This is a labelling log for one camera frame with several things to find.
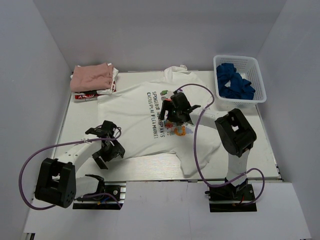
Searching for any white printed t shirt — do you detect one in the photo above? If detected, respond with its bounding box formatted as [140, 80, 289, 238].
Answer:
[97, 66, 221, 176]

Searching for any blue crumpled t shirt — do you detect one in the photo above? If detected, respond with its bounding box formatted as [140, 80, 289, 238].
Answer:
[216, 63, 256, 100]

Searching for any pink t shirt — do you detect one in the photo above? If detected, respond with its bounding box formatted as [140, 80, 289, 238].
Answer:
[70, 63, 114, 93]

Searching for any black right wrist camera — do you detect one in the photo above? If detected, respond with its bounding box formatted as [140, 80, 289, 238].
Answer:
[186, 104, 201, 113]

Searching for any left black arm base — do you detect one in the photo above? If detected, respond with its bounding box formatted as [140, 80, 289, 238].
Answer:
[72, 182, 127, 210]

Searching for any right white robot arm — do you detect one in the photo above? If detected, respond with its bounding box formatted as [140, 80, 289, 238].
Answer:
[159, 91, 257, 190]

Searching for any red white t shirt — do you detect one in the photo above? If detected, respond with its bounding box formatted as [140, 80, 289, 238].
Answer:
[71, 67, 119, 102]

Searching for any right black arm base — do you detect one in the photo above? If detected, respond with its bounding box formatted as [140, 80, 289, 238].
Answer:
[204, 184, 257, 213]

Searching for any white plastic basket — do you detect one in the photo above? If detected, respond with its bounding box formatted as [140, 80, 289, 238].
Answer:
[213, 55, 267, 108]

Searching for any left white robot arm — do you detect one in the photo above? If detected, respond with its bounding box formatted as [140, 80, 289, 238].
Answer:
[34, 120, 125, 208]

